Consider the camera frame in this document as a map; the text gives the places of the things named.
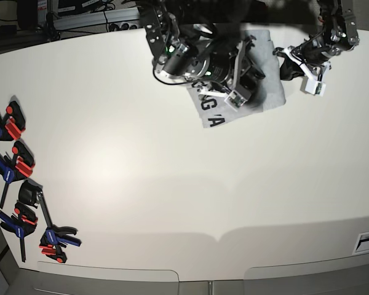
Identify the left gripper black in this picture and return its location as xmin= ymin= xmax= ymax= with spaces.
xmin=273 ymin=47 xmax=306 ymax=81

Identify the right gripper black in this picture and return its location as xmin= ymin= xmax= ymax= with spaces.
xmin=230 ymin=39 xmax=265 ymax=95

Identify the grey T-shirt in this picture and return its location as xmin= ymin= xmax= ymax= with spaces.
xmin=188 ymin=29 xmax=286 ymax=128

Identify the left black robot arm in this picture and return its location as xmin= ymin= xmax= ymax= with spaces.
xmin=273 ymin=0 xmax=360 ymax=81

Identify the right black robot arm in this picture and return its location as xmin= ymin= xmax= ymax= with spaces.
xmin=135 ymin=1 xmax=265 ymax=95

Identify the white power strip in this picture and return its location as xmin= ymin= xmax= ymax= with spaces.
xmin=108 ymin=22 xmax=139 ymax=32

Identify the top blue red bar clamp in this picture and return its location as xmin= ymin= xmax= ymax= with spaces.
xmin=0 ymin=101 xmax=26 ymax=141

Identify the long blue red bar clamp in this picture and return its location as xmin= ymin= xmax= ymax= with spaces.
xmin=18 ymin=180 xmax=82 ymax=264

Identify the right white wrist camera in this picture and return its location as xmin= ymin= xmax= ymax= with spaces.
xmin=199 ymin=47 xmax=252 ymax=109

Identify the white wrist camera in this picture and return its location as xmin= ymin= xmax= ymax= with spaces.
xmin=199 ymin=47 xmax=252 ymax=109
xmin=283 ymin=46 xmax=331 ymax=96

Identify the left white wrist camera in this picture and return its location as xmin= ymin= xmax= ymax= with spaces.
xmin=283 ymin=46 xmax=331 ymax=96

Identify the aluminium extrusion rail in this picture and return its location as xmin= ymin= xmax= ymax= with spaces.
xmin=52 ymin=7 xmax=140 ymax=31

